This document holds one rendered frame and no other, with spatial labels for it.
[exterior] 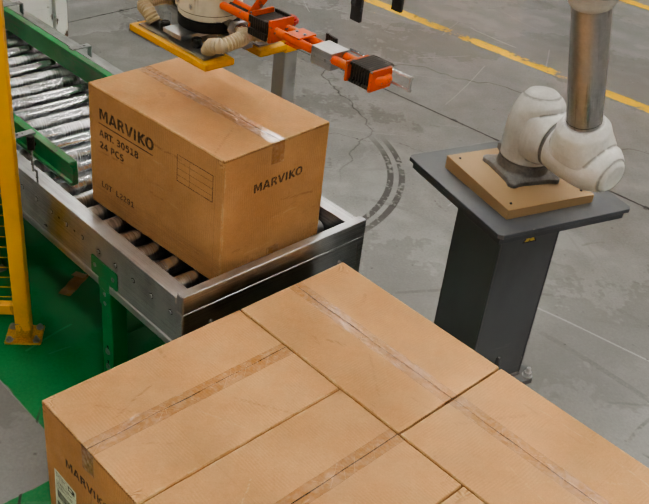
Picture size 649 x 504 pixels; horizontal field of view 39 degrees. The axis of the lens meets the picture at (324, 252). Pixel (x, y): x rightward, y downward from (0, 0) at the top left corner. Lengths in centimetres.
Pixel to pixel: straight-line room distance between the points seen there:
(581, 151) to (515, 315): 72
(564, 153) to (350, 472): 110
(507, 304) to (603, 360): 62
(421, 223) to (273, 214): 153
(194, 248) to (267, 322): 32
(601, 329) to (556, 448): 144
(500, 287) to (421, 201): 133
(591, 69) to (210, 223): 108
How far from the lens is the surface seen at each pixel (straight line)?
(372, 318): 258
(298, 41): 233
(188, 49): 253
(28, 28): 412
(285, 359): 240
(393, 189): 432
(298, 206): 272
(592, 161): 266
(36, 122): 351
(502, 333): 315
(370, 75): 216
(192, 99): 274
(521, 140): 280
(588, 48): 248
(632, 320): 383
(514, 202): 276
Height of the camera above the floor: 210
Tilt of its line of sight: 34 degrees down
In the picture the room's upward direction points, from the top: 7 degrees clockwise
